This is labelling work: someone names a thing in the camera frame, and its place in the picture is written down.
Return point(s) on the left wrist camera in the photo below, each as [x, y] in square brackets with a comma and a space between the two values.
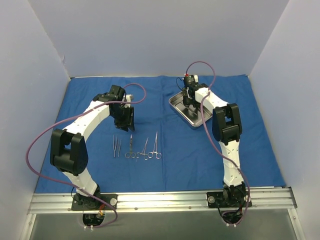
[128, 98]

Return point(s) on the steel surgical scissors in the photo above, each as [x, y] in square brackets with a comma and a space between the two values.
[130, 154]

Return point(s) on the blue surgical drape cloth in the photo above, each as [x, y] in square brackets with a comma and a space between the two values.
[189, 161]

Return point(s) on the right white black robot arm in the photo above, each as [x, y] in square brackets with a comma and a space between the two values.
[226, 130]

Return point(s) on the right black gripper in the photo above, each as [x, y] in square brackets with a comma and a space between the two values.
[189, 100]

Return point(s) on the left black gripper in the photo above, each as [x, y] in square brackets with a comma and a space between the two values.
[125, 118]

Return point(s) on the aluminium front rail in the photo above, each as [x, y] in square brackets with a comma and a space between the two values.
[140, 202]

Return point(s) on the steel forceps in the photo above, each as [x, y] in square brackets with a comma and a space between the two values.
[155, 153]
[143, 154]

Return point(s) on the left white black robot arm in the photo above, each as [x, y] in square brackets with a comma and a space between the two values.
[68, 150]

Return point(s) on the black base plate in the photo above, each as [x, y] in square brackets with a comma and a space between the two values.
[87, 203]
[222, 199]

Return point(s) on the stainless steel instrument tray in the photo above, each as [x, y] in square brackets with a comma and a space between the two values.
[189, 108]

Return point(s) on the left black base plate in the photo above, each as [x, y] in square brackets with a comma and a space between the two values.
[87, 203]

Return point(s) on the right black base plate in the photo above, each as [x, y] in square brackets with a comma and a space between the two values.
[222, 199]

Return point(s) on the steel tweezers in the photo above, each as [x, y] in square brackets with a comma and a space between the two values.
[115, 145]
[119, 144]

